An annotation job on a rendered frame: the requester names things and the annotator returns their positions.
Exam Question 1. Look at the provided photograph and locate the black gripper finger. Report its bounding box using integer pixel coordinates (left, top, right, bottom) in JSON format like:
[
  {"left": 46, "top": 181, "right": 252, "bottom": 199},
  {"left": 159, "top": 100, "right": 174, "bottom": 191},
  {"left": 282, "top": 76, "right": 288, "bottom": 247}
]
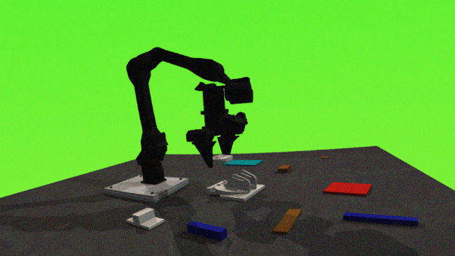
[
  {"left": 217, "top": 136, "right": 239, "bottom": 155},
  {"left": 192, "top": 141, "right": 216, "bottom": 168}
]

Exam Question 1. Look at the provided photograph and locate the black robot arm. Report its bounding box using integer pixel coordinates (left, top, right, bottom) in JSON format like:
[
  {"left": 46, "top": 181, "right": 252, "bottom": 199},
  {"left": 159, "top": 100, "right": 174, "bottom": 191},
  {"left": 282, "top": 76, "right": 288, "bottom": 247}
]
[{"left": 126, "top": 47, "right": 253, "bottom": 185}]

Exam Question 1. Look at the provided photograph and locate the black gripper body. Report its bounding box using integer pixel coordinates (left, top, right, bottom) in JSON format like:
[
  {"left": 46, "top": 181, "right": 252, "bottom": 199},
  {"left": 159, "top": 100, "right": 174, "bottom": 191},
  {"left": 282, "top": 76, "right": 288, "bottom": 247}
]
[{"left": 186, "top": 105, "right": 235, "bottom": 143}]

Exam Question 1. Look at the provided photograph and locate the brown flat rectangular plate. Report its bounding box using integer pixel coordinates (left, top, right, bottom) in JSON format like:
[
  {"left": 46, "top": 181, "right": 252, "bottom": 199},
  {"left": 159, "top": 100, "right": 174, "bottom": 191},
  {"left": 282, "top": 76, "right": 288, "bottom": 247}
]
[{"left": 273, "top": 208, "right": 302, "bottom": 234}]

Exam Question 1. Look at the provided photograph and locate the red flat plate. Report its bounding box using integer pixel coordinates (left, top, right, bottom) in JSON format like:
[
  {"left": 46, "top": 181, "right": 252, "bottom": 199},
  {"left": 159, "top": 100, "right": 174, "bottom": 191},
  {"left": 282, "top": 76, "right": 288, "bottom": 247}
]
[{"left": 323, "top": 182, "right": 372, "bottom": 197}]

